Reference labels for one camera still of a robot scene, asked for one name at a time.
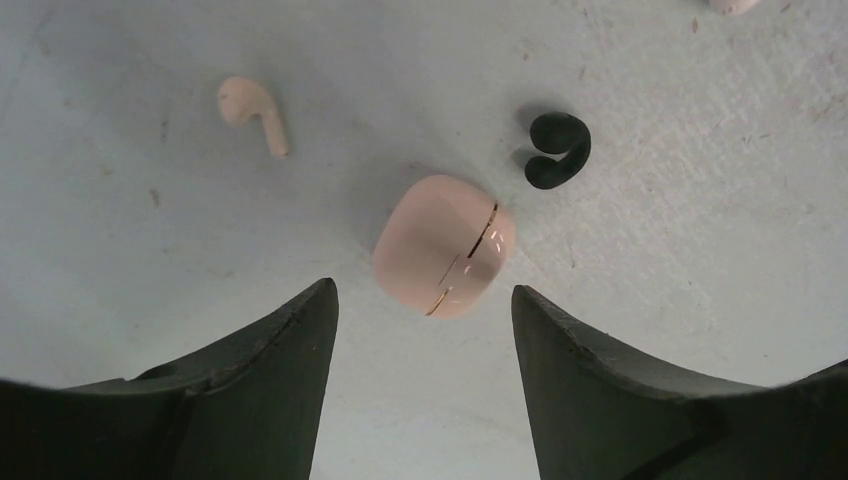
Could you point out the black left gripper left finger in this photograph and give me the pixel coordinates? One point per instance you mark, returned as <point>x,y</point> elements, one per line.
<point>247,406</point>

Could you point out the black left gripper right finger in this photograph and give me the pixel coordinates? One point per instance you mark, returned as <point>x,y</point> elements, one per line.
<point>599,408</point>

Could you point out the pink square earbud case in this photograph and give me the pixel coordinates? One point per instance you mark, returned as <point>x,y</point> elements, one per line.
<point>443,245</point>

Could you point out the black clip earbud near left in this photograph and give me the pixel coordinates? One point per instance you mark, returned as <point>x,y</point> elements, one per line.
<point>566,140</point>

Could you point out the white clip earbud left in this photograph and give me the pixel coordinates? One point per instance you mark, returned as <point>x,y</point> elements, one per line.
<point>732,7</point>

